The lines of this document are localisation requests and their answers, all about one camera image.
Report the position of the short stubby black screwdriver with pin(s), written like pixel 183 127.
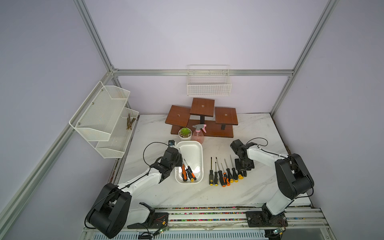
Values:
pixel 240 175

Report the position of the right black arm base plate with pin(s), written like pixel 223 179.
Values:
pixel 265 219

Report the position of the white mesh shelf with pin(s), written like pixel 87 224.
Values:
pixel 96 119
pixel 116 146

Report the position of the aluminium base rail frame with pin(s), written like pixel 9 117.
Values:
pixel 230 223

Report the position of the pink spray bottle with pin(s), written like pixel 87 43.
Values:
pixel 198 134

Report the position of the aluminium cage frame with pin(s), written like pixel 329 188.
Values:
pixel 22 197

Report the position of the white plastic storage box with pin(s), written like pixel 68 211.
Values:
pixel 192 153

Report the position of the brown twigs on shelf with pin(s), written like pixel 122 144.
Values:
pixel 130 122

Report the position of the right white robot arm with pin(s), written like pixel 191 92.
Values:
pixel 293 177

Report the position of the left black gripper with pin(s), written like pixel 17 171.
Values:
pixel 179 162

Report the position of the lower white mesh shelf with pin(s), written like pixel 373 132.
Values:
pixel 116 146

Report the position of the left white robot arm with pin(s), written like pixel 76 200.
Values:
pixel 110 212

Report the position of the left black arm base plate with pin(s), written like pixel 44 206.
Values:
pixel 147 219

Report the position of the small potted green plant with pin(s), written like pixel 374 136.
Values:
pixel 185 134

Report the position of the black handle long screwdriver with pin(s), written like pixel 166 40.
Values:
pixel 234 173

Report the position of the upper white mesh shelf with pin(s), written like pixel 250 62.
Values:
pixel 96 119

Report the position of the brown wooden tiered stand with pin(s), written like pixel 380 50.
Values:
pixel 219 121

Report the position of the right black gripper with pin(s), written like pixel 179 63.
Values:
pixel 237 166

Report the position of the white wire wall basket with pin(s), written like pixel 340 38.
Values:
pixel 208 80

